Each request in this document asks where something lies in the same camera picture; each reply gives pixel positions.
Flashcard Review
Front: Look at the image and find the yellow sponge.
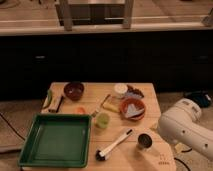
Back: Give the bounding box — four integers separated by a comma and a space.
103, 102, 120, 113

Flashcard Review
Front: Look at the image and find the wooden stool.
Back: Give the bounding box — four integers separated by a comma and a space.
55, 0, 134, 31

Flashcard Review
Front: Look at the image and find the dark metal cup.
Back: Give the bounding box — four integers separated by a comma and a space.
137, 134, 152, 150

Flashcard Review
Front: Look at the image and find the wooden cutting board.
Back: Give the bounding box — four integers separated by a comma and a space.
89, 127, 178, 171

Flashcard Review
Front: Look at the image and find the green plastic tray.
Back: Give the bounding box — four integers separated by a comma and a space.
19, 114, 91, 168

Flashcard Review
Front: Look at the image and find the brown toy food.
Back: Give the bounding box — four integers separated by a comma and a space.
127, 85, 144, 98

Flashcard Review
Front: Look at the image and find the white cup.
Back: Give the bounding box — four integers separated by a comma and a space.
114, 83, 128, 98

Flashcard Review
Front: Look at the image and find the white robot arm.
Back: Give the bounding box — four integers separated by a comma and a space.
157, 98, 213, 161

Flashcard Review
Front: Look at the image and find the dark red bowl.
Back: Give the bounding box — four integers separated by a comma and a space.
64, 82, 84, 101

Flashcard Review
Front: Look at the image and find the orange bowl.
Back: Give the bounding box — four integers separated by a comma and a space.
119, 98, 146, 121

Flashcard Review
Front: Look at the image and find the black cable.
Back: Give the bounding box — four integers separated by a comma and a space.
174, 147, 194, 171

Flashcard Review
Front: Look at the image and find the black device on floor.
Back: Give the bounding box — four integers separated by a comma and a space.
183, 91, 212, 108

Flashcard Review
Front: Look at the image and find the brush with wooden handle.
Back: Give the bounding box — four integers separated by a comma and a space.
91, 94, 110, 118

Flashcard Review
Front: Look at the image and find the green vegetable toy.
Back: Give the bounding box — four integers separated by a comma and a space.
42, 89, 52, 109

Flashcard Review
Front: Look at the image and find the wooden block with black edge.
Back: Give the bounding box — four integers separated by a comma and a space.
48, 95, 63, 113

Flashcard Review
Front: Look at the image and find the light green cup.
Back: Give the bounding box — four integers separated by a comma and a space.
96, 113, 110, 129

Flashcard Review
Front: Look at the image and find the grey folded cloth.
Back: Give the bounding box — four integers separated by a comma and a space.
125, 104, 144, 118

